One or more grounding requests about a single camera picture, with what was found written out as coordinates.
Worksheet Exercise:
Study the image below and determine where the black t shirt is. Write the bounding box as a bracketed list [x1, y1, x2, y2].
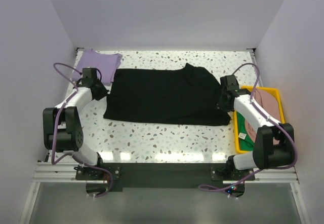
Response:
[103, 63, 231, 126]

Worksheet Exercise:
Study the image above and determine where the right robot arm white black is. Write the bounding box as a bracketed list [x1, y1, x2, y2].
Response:
[217, 75, 298, 170]

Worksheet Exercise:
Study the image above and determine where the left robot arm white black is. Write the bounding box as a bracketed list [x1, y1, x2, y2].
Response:
[43, 67, 108, 167]

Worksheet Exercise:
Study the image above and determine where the folded purple t shirt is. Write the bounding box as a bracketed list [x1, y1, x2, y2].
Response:
[76, 49, 122, 86]

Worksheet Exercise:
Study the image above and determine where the pink t shirt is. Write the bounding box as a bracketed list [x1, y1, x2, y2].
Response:
[244, 88, 281, 145]

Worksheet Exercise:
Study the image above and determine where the green t shirt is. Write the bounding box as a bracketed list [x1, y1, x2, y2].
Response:
[236, 113, 256, 151]

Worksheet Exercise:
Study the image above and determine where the yellow plastic bin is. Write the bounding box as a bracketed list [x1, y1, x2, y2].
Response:
[233, 87, 285, 154]

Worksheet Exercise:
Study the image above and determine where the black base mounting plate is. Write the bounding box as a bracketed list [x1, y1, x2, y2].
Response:
[74, 163, 256, 197]

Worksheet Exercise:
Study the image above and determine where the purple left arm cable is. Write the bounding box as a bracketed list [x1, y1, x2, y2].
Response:
[50, 62, 114, 198]

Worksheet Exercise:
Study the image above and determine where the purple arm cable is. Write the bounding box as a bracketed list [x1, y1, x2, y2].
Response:
[50, 62, 114, 198]
[197, 62, 299, 193]

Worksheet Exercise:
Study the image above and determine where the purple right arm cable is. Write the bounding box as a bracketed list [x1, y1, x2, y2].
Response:
[197, 62, 299, 193]

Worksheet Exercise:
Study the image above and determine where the aluminium frame rail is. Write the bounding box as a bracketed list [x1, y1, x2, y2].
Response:
[31, 162, 88, 183]

